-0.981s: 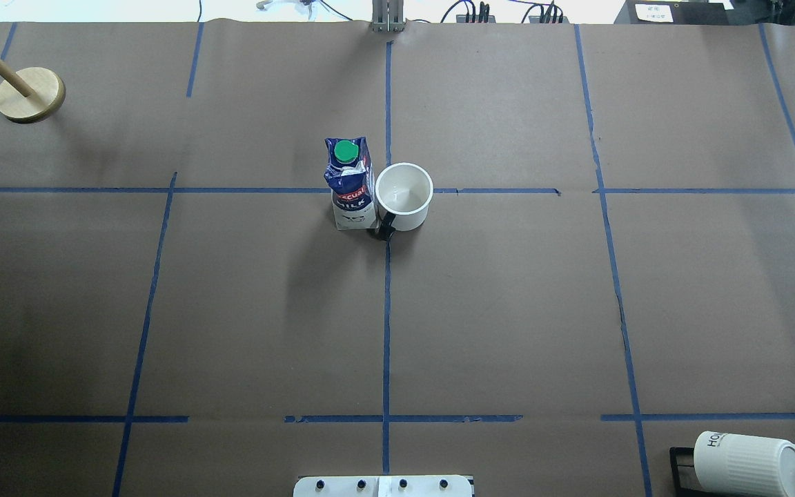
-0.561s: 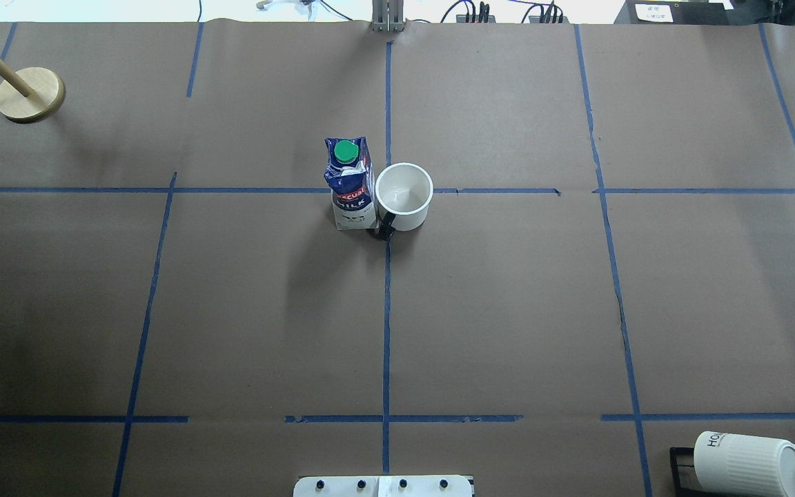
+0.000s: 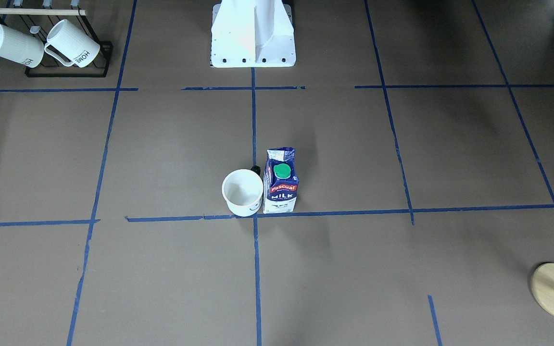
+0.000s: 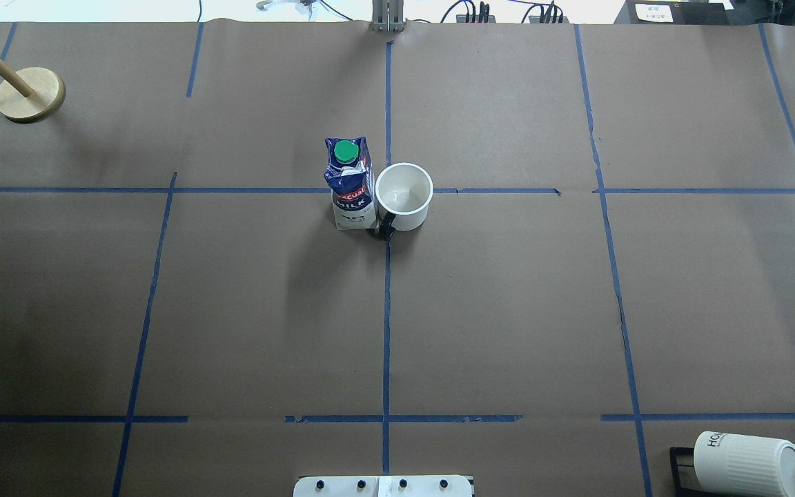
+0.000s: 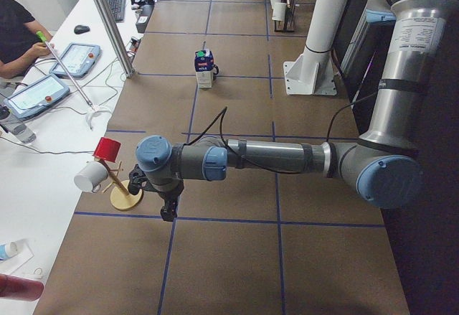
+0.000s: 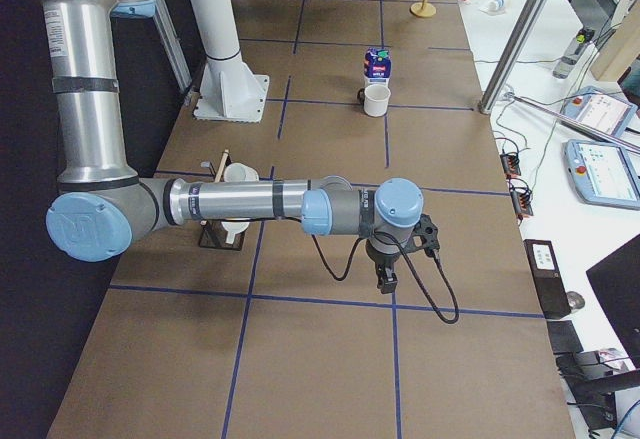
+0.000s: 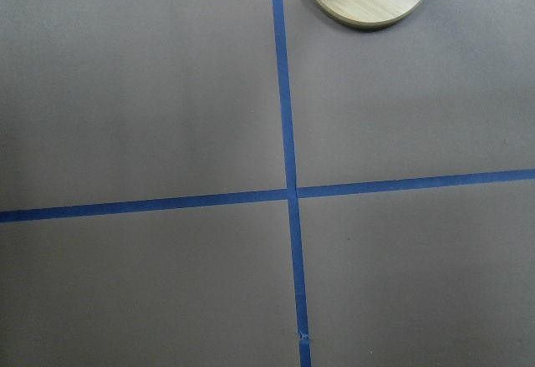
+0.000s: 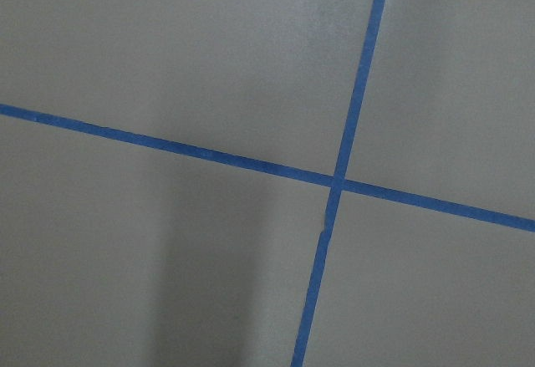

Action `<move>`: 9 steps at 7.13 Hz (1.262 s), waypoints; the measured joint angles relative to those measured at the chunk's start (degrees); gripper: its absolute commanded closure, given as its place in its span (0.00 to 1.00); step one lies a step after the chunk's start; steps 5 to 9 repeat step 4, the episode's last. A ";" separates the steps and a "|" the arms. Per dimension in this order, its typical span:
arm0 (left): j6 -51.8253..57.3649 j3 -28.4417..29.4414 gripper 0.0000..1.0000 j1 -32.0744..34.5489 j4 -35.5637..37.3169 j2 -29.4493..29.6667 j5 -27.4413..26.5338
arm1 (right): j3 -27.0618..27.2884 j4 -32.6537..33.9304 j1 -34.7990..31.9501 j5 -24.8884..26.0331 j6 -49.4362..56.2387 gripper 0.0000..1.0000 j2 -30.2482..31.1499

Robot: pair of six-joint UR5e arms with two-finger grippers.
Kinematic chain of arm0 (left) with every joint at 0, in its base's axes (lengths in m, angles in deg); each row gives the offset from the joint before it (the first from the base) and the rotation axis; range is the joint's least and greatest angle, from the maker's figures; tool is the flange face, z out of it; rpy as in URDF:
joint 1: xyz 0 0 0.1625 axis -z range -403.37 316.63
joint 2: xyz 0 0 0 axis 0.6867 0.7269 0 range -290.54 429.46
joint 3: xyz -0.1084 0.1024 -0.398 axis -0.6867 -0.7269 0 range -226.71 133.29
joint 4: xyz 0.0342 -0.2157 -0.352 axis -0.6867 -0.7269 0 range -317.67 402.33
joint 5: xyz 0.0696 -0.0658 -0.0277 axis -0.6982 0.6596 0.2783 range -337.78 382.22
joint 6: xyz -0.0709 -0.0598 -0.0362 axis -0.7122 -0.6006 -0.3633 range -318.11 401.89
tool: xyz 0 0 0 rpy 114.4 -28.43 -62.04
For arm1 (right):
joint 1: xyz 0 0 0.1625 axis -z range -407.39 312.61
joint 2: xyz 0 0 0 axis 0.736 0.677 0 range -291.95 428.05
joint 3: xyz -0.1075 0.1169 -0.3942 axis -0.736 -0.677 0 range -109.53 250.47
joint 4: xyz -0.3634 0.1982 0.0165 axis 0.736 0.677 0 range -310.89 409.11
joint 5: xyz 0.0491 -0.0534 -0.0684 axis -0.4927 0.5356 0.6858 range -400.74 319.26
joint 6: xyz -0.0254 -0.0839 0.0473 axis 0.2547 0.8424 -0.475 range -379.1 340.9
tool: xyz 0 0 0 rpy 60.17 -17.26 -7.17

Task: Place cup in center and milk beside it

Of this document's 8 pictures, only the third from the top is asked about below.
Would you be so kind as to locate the blue Pascual milk carton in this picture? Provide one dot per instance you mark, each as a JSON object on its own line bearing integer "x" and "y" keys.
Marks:
{"x": 280, "y": 181}

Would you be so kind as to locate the white smiley face mug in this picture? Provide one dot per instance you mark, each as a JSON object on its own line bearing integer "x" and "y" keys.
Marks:
{"x": 243, "y": 191}

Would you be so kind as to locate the white mug on rack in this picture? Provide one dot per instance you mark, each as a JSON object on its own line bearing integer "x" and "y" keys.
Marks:
{"x": 70, "y": 45}

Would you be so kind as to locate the white ribbed mug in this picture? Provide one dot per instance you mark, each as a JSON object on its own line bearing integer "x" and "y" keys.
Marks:
{"x": 20, "y": 48}

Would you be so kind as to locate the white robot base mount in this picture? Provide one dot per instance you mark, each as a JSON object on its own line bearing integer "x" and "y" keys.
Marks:
{"x": 253, "y": 34}

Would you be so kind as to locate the black wire mug rack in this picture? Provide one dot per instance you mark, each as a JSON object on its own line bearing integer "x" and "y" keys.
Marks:
{"x": 38, "y": 22}

